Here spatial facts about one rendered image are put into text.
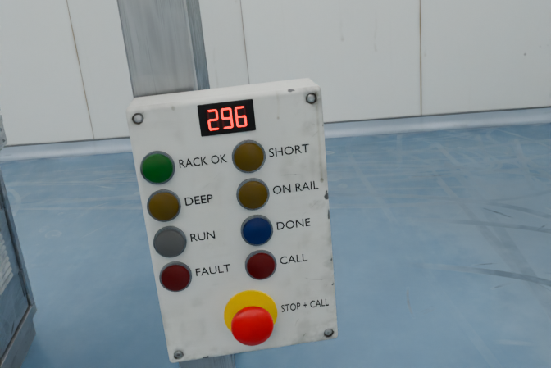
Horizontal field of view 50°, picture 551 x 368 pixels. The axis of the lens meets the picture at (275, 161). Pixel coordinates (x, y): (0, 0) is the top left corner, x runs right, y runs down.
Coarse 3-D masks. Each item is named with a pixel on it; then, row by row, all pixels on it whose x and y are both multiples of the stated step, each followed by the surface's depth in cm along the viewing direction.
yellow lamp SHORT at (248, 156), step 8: (248, 144) 51; (256, 144) 52; (240, 152) 51; (248, 152) 51; (256, 152) 51; (240, 160) 51; (248, 160) 52; (256, 160) 52; (240, 168) 52; (248, 168) 52; (256, 168) 52
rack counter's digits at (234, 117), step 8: (208, 112) 50; (216, 112) 50; (224, 112) 50; (232, 112) 51; (240, 112) 51; (208, 120) 51; (216, 120) 51; (224, 120) 51; (232, 120) 51; (240, 120) 51; (208, 128) 51; (216, 128) 51; (224, 128) 51; (232, 128) 51
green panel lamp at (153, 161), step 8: (144, 160) 51; (152, 160) 51; (160, 160) 51; (168, 160) 51; (144, 168) 51; (152, 168) 51; (160, 168) 51; (168, 168) 51; (152, 176) 51; (160, 176) 51; (168, 176) 51
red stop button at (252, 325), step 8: (240, 312) 54; (248, 312) 54; (256, 312) 54; (264, 312) 55; (232, 320) 55; (240, 320) 54; (248, 320) 54; (256, 320) 54; (264, 320) 54; (272, 320) 55; (232, 328) 55; (240, 328) 54; (248, 328) 54; (256, 328) 54; (264, 328) 55; (272, 328) 55; (240, 336) 55; (248, 336) 55; (256, 336) 55; (264, 336) 55; (248, 344) 55; (256, 344) 55
